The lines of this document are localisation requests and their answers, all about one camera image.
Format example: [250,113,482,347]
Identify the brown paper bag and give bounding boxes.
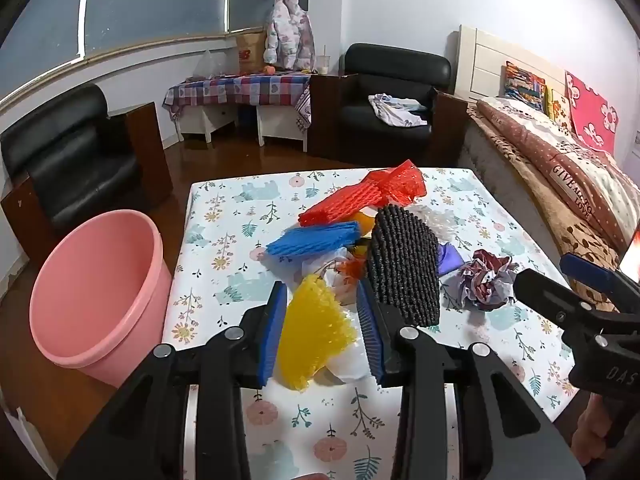
[236,30,268,75]

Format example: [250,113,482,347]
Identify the patterned wrapper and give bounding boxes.
[442,249,521,312]

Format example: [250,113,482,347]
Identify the pink plastic bucket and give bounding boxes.
[29,210,173,388]

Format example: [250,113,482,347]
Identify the black foam net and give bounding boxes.
[367,203,441,328]

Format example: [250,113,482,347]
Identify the brown dotted quilt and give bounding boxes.
[475,97,640,251]

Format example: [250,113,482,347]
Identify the colourful striped pillow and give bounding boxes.
[504,61,548,111]

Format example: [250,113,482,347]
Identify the clear plastic bag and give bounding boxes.
[192,50,236,78]

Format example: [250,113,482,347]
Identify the person's right hand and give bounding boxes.
[572,392,618,468]

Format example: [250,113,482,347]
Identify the yellow pillow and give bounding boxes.
[545,87,573,128]

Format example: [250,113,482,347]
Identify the floral tablecloth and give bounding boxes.
[170,166,581,480]

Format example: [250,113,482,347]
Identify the blue foam net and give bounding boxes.
[266,221,361,261]

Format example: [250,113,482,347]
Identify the black leather armchair wooden sides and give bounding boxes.
[0,82,173,271]
[307,42,468,168]

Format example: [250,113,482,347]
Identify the white floral puffer jacket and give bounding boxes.
[263,0,316,72]

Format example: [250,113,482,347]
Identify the white panel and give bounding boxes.
[5,405,57,480]

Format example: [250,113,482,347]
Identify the white plastic bag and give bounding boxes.
[300,247,373,386]

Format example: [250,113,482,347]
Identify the red flower pillow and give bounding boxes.
[565,71,621,153]

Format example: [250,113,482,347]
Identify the white desk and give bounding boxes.
[177,102,308,151]

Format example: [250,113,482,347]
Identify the white patterned cloth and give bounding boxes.
[368,93,430,127]

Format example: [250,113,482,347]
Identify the red plastic bag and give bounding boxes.
[367,159,427,206]

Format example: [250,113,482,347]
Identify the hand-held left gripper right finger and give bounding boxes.
[356,275,586,480]

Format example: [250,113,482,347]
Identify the crinkled clear plastic wrap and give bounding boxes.
[412,204,463,248]

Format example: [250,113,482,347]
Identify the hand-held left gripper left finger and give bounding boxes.
[57,281,289,480]

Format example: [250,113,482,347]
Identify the purple fabric bag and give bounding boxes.
[436,242,466,277]

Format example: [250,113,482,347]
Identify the orange peel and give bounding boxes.
[350,210,376,238]

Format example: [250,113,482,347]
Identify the checkered tablecloth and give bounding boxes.
[162,71,313,133]

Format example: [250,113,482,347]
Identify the red foam net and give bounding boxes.
[298,180,386,227]

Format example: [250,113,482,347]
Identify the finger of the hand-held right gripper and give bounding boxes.
[560,252,640,311]
[514,269,611,336]

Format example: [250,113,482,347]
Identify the yellow foam net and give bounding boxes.
[276,274,357,393]

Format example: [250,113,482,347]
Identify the window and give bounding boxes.
[0,0,311,106]

